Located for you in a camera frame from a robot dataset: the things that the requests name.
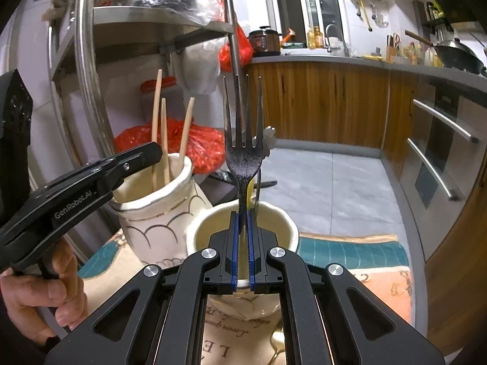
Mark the black wok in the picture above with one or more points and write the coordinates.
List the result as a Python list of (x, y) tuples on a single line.
[(454, 55)]

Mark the wooden chopstick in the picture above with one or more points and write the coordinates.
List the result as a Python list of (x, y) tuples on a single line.
[(156, 121), (186, 129)]

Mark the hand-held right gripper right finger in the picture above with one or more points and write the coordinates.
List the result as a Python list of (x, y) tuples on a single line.
[(251, 243)]

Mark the large red plastic bag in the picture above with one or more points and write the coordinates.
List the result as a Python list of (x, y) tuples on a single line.
[(201, 148)]

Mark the amber bottle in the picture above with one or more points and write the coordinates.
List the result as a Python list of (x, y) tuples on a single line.
[(316, 37)]

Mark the kitchen faucet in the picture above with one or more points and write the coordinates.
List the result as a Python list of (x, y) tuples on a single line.
[(336, 38)]

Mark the wall spice rack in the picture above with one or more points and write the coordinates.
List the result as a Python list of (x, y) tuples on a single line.
[(433, 15)]

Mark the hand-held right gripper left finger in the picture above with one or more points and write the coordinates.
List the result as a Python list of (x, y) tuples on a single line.
[(236, 243)]

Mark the printed quilted tablecloth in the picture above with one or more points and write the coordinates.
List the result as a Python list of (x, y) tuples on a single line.
[(342, 251)]

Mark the small red plastic bag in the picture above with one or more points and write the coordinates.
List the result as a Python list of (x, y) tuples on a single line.
[(236, 49)]

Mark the knife block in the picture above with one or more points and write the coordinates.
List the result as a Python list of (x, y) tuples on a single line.
[(392, 47)]

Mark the wooden lower cabinets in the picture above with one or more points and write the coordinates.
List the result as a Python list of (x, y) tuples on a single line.
[(323, 102)]

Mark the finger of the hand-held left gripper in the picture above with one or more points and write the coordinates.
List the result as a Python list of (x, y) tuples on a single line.
[(140, 156)]

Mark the built-in steel oven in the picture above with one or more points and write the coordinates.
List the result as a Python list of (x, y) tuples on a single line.
[(437, 140)]

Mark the person's left hand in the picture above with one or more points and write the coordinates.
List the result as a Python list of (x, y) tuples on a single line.
[(34, 296)]

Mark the grey kitchen countertop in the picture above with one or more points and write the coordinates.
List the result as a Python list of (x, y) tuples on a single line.
[(342, 60)]

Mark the brown paper package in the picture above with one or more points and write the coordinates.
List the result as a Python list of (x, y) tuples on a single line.
[(57, 3)]

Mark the kitchen window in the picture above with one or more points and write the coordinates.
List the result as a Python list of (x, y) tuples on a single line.
[(304, 3)]

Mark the white plastic bag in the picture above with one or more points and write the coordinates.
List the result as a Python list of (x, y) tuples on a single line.
[(201, 68)]

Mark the floral ceramic utensil holder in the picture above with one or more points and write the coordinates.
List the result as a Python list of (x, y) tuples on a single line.
[(152, 232)]

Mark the metal shelf rack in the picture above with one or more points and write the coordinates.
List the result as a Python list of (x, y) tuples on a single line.
[(85, 64)]

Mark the dark pressure cooker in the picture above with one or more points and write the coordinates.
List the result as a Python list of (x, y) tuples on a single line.
[(264, 40)]

